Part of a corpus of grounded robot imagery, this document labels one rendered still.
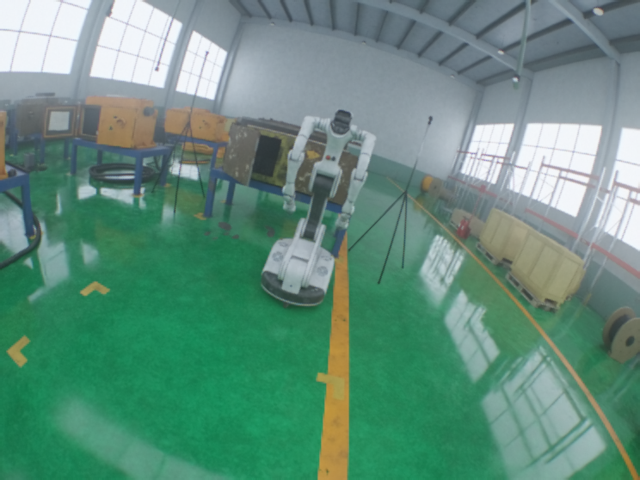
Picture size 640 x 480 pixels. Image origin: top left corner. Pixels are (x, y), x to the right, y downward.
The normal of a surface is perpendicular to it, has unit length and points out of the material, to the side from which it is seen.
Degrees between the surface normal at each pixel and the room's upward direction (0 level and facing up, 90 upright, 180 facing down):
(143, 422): 0
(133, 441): 0
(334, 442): 0
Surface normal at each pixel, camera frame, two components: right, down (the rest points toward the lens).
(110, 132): 0.16, 0.42
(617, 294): -0.96, -0.29
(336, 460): 0.28, -0.89
